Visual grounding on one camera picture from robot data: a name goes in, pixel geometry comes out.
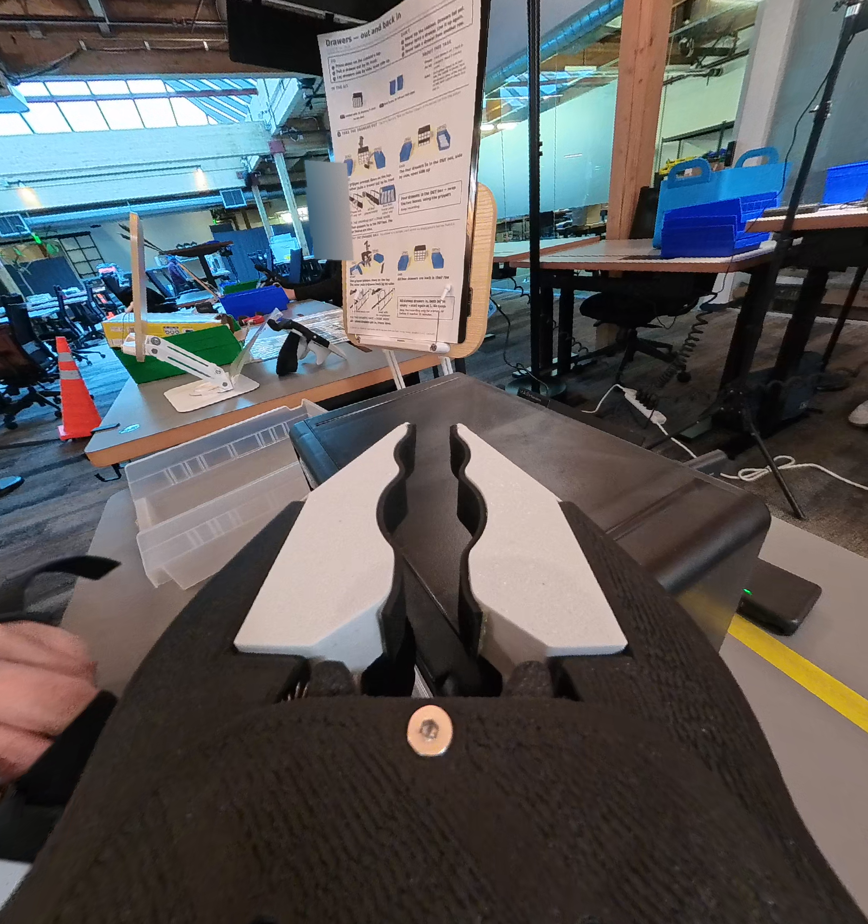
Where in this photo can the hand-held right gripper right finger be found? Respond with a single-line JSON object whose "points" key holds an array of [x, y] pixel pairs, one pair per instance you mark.
{"points": [[542, 570]]}

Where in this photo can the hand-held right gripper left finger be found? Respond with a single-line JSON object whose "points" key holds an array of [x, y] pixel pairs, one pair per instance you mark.
{"points": [[318, 570]]}

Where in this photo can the black drawer cabinet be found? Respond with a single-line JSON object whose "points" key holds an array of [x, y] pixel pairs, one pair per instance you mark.
{"points": [[571, 447]]}

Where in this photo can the large clear plastic bin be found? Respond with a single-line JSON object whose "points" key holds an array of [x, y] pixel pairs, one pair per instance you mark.
{"points": [[203, 498]]}

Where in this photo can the person's left hand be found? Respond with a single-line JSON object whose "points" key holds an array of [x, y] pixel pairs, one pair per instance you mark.
{"points": [[22, 693]]}

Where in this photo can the white power strip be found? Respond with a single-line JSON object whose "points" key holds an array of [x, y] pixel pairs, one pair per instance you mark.
{"points": [[643, 406]]}

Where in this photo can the white tablet stand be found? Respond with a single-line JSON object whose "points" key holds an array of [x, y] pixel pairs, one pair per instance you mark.
{"points": [[203, 395]]}

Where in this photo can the spare pistol-grip gripper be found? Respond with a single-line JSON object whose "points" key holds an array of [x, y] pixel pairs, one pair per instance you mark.
{"points": [[289, 357]]}

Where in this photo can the wood-edged grey table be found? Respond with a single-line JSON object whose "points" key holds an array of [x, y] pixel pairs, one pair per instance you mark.
{"points": [[152, 426]]}

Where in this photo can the black power bank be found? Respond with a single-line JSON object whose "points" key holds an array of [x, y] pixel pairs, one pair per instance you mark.
{"points": [[780, 595]]}

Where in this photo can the patterned sheet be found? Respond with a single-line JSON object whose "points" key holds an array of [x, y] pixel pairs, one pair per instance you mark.
{"points": [[326, 325]]}

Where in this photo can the black tripod stand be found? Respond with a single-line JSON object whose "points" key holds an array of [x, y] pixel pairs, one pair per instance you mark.
{"points": [[741, 415]]}

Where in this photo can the green box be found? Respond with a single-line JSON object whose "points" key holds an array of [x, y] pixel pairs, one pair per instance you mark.
{"points": [[145, 369]]}

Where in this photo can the small blue bin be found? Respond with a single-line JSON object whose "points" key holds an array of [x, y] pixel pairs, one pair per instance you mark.
{"points": [[253, 303]]}

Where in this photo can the black office chair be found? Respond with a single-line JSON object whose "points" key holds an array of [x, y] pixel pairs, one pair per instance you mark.
{"points": [[636, 303], [15, 361]]}

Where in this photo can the yellow box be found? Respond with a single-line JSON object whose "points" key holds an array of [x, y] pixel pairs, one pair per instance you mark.
{"points": [[167, 326]]}

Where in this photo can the wooden document stand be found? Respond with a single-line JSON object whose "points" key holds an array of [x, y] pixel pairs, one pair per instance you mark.
{"points": [[483, 289]]}

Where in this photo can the orange traffic cone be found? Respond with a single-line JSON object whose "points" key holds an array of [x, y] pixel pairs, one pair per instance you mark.
{"points": [[77, 401]]}

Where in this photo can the yellow tape line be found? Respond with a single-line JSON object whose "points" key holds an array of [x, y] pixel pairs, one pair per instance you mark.
{"points": [[816, 682]]}

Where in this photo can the wooden-top desk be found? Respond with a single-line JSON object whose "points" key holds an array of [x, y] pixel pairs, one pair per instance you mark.
{"points": [[607, 254], [824, 220]]}

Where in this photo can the thin wooden panel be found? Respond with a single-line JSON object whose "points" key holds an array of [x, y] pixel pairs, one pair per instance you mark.
{"points": [[138, 281]]}

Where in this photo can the stack of blue bins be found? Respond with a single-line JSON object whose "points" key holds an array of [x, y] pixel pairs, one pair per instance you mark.
{"points": [[708, 231]]}

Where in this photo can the black pole with base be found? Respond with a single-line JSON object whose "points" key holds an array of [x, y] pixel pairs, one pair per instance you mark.
{"points": [[534, 180]]}

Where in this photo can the white instruction sheet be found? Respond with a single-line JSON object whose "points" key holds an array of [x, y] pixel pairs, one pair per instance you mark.
{"points": [[405, 188]]}

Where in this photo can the blue plastic bin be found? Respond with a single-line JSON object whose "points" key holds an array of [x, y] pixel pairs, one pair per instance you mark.
{"points": [[852, 180]]}

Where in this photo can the black overhead screen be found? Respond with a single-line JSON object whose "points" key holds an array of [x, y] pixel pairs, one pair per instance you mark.
{"points": [[275, 36]]}

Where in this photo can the wooden post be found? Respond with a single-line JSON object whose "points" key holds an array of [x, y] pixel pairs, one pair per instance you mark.
{"points": [[640, 108]]}

